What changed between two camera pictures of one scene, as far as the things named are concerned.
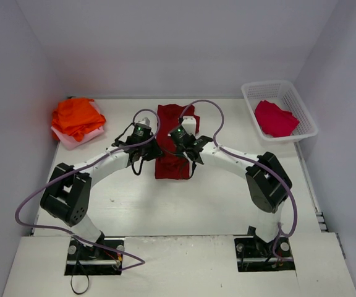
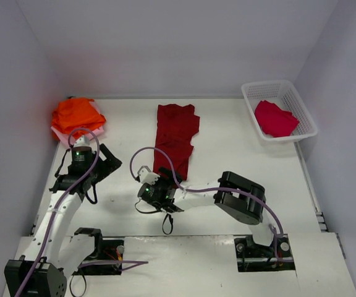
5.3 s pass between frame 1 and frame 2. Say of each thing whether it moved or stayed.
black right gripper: moved
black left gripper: moved
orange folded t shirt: stayed
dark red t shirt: stayed
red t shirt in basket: stayed
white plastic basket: stayed
